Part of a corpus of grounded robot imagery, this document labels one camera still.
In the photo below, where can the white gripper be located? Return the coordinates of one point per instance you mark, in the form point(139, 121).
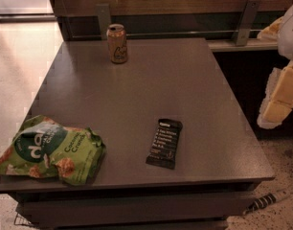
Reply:
point(290, 33)

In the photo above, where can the metal wall bracket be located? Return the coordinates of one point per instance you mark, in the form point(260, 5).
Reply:
point(104, 18)
point(242, 33)

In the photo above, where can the black protein bar wrapper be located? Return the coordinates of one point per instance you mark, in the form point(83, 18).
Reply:
point(162, 152)

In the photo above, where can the green snack chip bag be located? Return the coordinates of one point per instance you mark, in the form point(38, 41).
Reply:
point(43, 148)

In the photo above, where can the left metal wall bracket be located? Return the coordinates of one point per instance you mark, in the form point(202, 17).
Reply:
point(104, 18)

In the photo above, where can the right metal wall bracket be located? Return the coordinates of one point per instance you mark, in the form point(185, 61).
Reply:
point(242, 33)

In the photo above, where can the orange soda can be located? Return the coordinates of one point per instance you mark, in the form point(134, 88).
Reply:
point(116, 39)

